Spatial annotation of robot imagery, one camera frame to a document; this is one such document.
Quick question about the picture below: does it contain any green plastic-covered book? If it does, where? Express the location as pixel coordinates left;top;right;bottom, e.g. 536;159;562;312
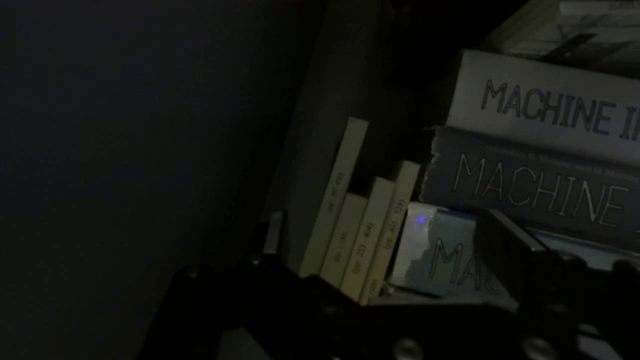
387;200;521;301

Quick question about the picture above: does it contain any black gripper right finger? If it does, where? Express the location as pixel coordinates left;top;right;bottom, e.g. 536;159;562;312
475;206;640;317

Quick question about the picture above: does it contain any pale patterned book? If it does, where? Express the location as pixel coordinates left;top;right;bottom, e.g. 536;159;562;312
477;0;640;78

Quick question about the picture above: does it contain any grey Machine Intelligence book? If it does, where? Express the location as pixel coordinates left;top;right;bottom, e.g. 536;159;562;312
417;127;640;254

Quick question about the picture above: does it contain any cream Machine Intelligence 8 book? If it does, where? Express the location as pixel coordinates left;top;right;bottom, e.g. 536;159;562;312
444;49;640;169

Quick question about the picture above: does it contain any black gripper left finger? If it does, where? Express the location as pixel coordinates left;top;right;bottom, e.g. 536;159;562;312
221;211;315;298

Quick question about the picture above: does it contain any thin pale green booklet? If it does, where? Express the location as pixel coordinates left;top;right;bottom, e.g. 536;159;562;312
338;176;395;303
358;159;422;306
318;192;367;287
297;116;370;278

